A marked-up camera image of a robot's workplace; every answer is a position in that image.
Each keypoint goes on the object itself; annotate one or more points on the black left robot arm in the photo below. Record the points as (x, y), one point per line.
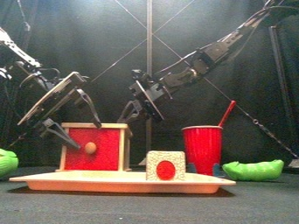
(14, 49)

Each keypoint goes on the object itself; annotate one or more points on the grey vertical frame pole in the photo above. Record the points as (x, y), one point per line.
(149, 38)

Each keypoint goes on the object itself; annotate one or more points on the blue cup holder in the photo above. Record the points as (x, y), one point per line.
(216, 169)

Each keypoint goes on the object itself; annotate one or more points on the pink plastic tray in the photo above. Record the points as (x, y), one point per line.
(97, 180)

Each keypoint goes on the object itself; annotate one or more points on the red plastic cup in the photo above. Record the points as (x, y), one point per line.
(201, 148)

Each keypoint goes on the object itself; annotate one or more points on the red drawer with wooden knob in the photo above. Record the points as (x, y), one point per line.
(102, 151)

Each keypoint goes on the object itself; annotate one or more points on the toy corn with green husk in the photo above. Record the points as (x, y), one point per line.
(6, 163)

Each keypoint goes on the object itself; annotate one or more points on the wooden drawer box casing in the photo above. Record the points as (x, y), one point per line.
(124, 145)

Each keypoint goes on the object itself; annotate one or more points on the green toy vegetable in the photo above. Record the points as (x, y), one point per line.
(252, 170)

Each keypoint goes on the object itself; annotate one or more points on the speckled cube with red circle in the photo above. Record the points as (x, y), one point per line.
(165, 163)

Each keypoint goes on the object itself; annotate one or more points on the red straw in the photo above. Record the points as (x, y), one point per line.
(226, 113)

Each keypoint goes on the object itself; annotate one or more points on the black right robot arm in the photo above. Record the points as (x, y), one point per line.
(217, 51)

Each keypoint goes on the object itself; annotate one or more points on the black frame post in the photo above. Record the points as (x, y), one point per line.
(281, 87)

